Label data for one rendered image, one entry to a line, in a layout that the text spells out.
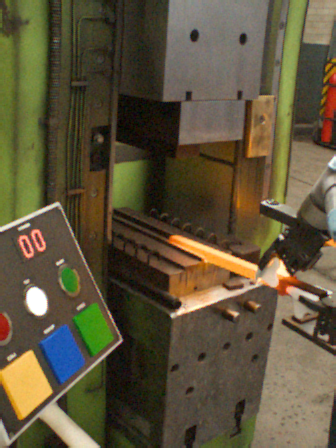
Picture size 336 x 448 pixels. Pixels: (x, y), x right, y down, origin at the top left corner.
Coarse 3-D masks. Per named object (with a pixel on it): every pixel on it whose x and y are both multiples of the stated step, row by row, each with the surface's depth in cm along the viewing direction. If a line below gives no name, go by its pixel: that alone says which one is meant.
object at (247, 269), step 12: (180, 240) 147; (192, 240) 147; (204, 252) 141; (216, 252) 140; (216, 264) 138; (228, 264) 135; (240, 264) 133; (252, 264) 133; (252, 276) 130; (276, 288) 125; (300, 288) 120; (312, 288) 119
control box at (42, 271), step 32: (32, 224) 98; (64, 224) 105; (0, 256) 89; (32, 256) 95; (64, 256) 103; (0, 288) 87; (32, 288) 93; (64, 288) 99; (96, 288) 107; (32, 320) 91; (64, 320) 97; (0, 352) 83; (0, 384) 81; (64, 384) 92; (0, 416) 80; (32, 416) 84
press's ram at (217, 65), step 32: (128, 0) 121; (160, 0) 114; (192, 0) 116; (224, 0) 121; (256, 0) 127; (128, 32) 123; (160, 32) 115; (192, 32) 118; (224, 32) 124; (256, 32) 130; (128, 64) 125; (160, 64) 117; (192, 64) 121; (224, 64) 127; (256, 64) 133; (160, 96) 119; (192, 96) 123; (224, 96) 130; (256, 96) 137
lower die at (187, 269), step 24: (144, 216) 168; (120, 240) 153; (144, 240) 151; (168, 240) 149; (120, 264) 148; (144, 264) 141; (168, 264) 140; (192, 264) 138; (168, 288) 135; (192, 288) 141
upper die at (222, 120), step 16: (128, 96) 135; (128, 112) 136; (144, 112) 131; (160, 112) 127; (176, 112) 123; (192, 112) 125; (208, 112) 128; (224, 112) 131; (240, 112) 134; (128, 128) 137; (144, 128) 132; (160, 128) 128; (176, 128) 124; (192, 128) 126; (208, 128) 129; (224, 128) 132; (240, 128) 136; (176, 144) 125
